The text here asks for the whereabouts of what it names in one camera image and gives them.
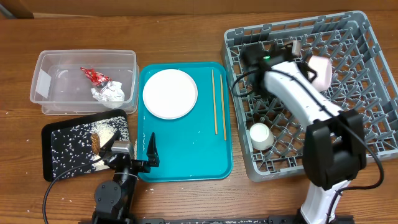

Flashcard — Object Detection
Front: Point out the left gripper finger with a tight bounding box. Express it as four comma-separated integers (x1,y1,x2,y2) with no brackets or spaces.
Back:
98,130,121,156
146,132,160,167

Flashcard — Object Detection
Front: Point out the brown food piece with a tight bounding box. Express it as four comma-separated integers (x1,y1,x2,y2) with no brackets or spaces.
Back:
90,133,101,155

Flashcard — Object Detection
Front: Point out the pink white bowl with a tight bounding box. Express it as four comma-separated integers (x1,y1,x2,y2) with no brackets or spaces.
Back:
308,55,332,92

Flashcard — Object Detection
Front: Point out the white napkin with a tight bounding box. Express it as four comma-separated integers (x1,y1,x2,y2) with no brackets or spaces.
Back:
91,81,125,109

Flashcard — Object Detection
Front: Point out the large white plate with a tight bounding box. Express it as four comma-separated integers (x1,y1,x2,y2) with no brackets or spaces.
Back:
142,69,198,119

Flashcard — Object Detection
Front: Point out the wooden chopstick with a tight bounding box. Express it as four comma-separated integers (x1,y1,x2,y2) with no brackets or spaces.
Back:
220,74,227,141
211,70,218,135

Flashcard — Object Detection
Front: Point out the red snack wrapper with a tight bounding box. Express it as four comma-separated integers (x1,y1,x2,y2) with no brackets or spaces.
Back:
80,67,111,88

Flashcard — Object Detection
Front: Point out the white cup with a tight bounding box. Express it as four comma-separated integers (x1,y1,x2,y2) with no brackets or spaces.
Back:
249,123,274,151

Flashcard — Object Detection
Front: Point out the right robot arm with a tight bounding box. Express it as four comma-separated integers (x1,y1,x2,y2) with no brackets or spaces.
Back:
241,41,367,223

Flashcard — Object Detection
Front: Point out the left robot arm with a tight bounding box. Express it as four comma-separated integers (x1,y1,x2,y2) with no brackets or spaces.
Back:
91,131,160,223

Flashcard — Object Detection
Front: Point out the grey dishwasher rack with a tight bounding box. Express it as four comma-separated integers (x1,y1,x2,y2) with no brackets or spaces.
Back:
221,11,397,182

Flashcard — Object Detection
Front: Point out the black plastic tray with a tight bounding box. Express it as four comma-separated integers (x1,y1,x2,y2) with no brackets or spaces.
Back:
41,110,130,182

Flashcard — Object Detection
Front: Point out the teal serving tray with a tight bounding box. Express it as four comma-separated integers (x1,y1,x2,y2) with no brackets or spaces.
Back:
136,62,233,182

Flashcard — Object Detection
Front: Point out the clear plastic bin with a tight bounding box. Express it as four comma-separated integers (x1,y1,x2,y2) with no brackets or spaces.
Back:
30,49,139,115

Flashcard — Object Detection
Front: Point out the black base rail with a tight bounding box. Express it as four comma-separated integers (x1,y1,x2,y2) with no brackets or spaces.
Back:
133,215,355,224

